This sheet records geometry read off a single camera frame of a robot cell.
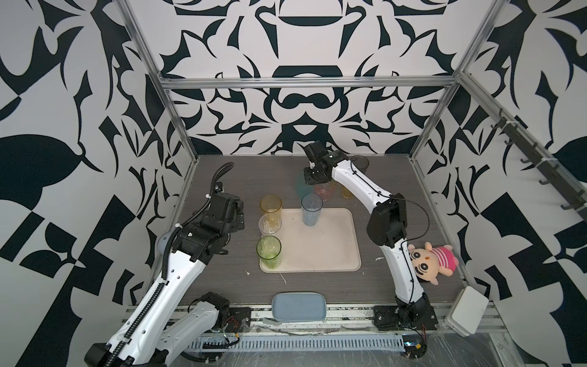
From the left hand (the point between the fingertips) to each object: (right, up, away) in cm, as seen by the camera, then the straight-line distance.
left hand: (218, 209), depth 73 cm
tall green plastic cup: (+14, -17, +13) cm, 26 cm away
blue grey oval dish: (+25, -31, +1) cm, 40 cm away
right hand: (+31, +12, +23) cm, 40 cm away
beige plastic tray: (+39, -17, +19) cm, 47 cm away
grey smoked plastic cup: (+53, +17, +28) cm, 62 cm away
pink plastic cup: (+38, +4, +30) cm, 48 cm away
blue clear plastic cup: (+31, 0, +12) cm, 33 cm away
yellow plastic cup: (+39, +5, -4) cm, 40 cm away
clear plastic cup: (+14, -8, +15) cm, 23 cm away
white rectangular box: (+79, -33, +1) cm, 85 cm away
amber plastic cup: (+15, 0, +16) cm, 22 cm away
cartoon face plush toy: (+70, -19, +6) cm, 73 cm away
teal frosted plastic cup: (+28, +6, +33) cm, 44 cm away
